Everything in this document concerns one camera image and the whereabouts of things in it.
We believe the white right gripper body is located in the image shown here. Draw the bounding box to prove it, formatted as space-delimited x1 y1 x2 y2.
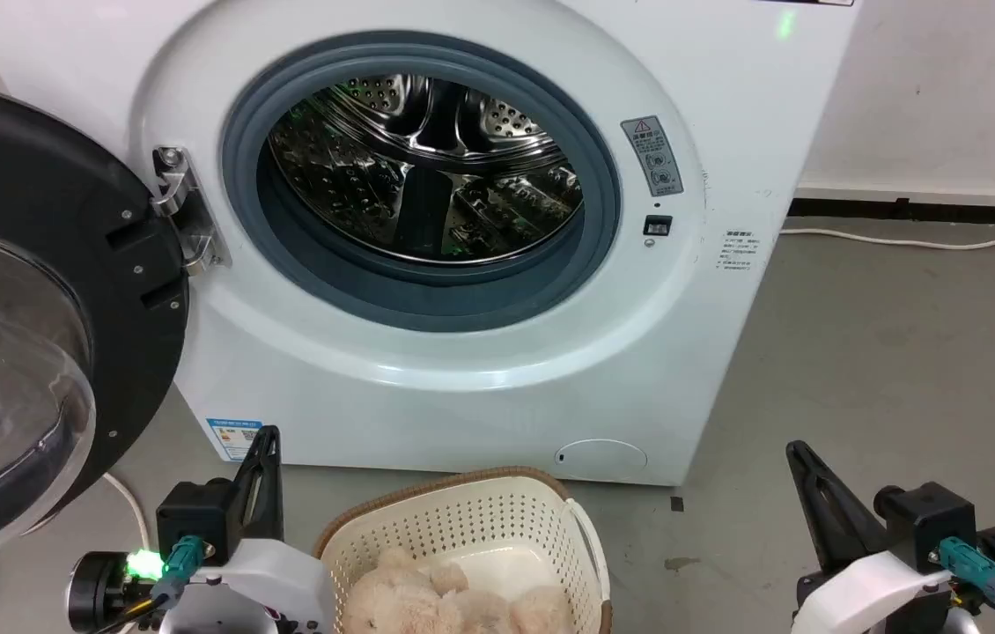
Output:
794 549 983 634

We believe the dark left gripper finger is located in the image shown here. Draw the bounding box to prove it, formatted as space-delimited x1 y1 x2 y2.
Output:
230 440 262 547
249 425 284 543

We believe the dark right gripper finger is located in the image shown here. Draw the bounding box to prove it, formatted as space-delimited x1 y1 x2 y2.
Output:
785 439 893 557
792 467 870 584

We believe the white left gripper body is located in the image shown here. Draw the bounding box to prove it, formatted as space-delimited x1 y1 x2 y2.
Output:
158 537 337 634

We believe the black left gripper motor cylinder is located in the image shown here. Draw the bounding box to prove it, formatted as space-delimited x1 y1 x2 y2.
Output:
67 550 130 633

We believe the white front-load washing machine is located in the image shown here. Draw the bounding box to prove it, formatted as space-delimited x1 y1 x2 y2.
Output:
0 0 862 488

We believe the blue energy label sticker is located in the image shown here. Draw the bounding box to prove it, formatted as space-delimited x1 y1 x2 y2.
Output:
205 417 264 462

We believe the beige plush toy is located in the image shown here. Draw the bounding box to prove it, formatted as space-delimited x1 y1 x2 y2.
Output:
343 547 575 634

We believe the cream perforated laundry basket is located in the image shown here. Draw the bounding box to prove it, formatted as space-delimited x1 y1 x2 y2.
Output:
313 466 614 634

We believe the oval filter cover flap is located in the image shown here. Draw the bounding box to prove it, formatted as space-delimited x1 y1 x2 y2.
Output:
554 439 649 483

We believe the grey rubber door gasket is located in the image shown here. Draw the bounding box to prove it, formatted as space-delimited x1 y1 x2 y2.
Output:
221 31 623 334

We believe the white text label sticker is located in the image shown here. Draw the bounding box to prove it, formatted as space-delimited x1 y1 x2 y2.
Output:
720 231 763 273

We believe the metal door hinge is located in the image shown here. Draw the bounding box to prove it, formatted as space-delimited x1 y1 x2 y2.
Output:
151 145 232 278

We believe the black round washer door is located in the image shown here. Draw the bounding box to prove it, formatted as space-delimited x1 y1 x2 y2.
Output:
0 77 191 579

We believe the stainless steel washer drum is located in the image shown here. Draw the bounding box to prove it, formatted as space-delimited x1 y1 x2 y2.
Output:
267 73 586 264

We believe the grey warning sticker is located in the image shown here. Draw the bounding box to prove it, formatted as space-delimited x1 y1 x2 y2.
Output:
621 115 685 198

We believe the teal connector left gripper cable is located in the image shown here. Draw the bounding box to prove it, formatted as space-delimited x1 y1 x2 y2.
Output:
92 534 205 634

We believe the white curved power cord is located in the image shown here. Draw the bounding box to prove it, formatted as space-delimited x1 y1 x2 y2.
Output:
101 472 151 554

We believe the long white floor cable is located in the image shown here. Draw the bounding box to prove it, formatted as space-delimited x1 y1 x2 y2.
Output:
780 227 995 252

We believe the black wall baseboard strip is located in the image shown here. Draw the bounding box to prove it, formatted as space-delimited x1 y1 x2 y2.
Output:
788 197 995 228

